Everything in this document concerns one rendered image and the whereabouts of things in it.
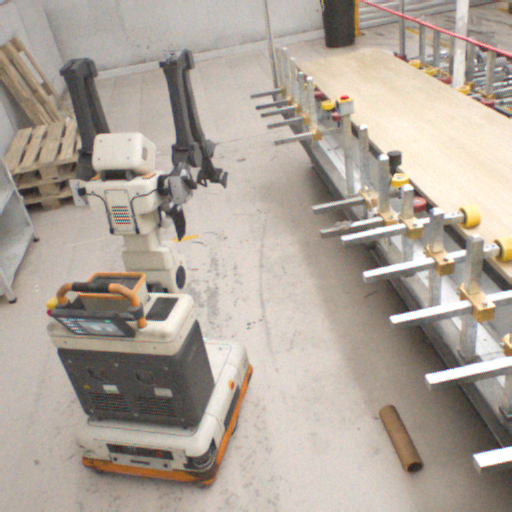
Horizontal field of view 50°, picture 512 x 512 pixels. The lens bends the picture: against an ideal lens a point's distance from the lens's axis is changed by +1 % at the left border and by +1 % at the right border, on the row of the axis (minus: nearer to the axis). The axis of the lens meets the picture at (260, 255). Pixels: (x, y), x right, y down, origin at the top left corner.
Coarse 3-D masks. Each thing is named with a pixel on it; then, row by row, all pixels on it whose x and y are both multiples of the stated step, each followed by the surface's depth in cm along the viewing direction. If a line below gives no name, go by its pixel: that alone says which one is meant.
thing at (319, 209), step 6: (390, 192) 255; (396, 192) 254; (354, 198) 255; (360, 198) 254; (378, 198) 255; (390, 198) 256; (324, 204) 254; (330, 204) 254; (336, 204) 253; (342, 204) 253; (348, 204) 254; (354, 204) 254; (360, 204) 255; (318, 210) 253; (324, 210) 253; (330, 210) 254
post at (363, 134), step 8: (360, 128) 240; (360, 136) 242; (368, 136) 242; (360, 144) 244; (368, 144) 244; (360, 152) 247; (368, 152) 246; (360, 160) 249; (368, 160) 248; (360, 168) 252; (368, 168) 250; (360, 176) 255; (368, 176) 252; (368, 184) 254
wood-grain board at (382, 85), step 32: (320, 64) 442; (352, 64) 428; (384, 64) 414; (352, 96) 362; (384, 96) 353; (416, 96) 343; (448, 96) 334; (384, 128) 307; (416, 128) 300; (448, 128) 293; (480, 128) 286; (416, 160) 266; (448, 160) 260; (480, 160) 255; (448, 192) 235; (480, 192) 230; (480, 224) 210
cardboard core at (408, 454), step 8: (384, 408) 247; (392, 408) 246; (384, 416) 244; (392, 416) 242; (384, 424) 243; (392, 424) 239; (400, 424) 238; (392, 432) 236; (400, 432) 234; (392, 440) 235; (400, 440) 231; (408, 440) 231; (400, 448) 229; (408, 448) 227; (400, 456) 228; (408, 456) 224; (416, 456) 224; (408, 464) 223; (416, 464) 228; (408, 472) 225; (416, 472) 226
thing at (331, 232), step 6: (396, 216) 232; (414, 216) 233; (420, 216) 233; (360, 222) 232; (366, 222) 232; (372, 222) 231; (378, 222) 232; (330, 228) 232; (336, 228) 231; (348, 228) 231; (354, 228) 231; (360, 228) 232; (366, 228) 232; (324, 234) 230; (330, 234) 231; (336, 234) 231
